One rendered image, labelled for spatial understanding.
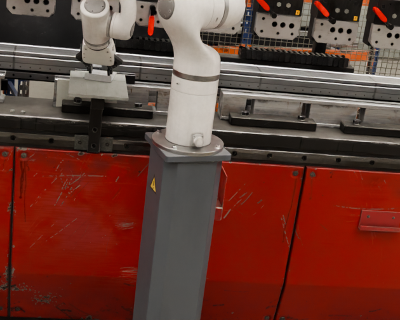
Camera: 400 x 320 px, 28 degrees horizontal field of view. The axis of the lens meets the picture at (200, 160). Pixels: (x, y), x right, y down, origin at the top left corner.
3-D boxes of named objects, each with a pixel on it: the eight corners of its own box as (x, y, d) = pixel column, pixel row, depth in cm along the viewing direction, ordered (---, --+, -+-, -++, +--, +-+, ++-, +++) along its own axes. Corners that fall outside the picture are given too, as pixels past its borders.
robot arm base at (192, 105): (234, 155, 205) (244, 86, 198) (165, 157, 197) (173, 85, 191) (207, 130, 221) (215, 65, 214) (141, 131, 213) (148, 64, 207)
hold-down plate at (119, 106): (61, 112, 260) (61, 103, 259) (61, 107, 265) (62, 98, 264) (152, 119, 265) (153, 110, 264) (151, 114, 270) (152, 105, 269)
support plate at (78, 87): (68, 96, 238) (68, 93, 238) (70, 73, 263) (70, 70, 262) (128, 101, 241) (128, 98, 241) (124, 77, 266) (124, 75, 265)
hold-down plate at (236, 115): (230, 125, 269) (232, 116, 268) (228, 120, 274) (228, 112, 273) (315, 131, 274) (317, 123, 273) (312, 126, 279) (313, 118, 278)
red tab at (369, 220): (359, 230, 281) (363, 212, 278) (357, 227, 283) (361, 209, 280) (399, 232, 283) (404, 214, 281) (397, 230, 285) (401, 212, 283)
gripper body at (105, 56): (115, 30, 244) (117, 53, 254) (82, 26, 244) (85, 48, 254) (112, 49, 240) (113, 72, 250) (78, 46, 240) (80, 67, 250)
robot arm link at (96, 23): (117, 26, 242) (87, 20, 243) (115, -3, 231) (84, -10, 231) (109, 47, 238) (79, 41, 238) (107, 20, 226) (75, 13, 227)
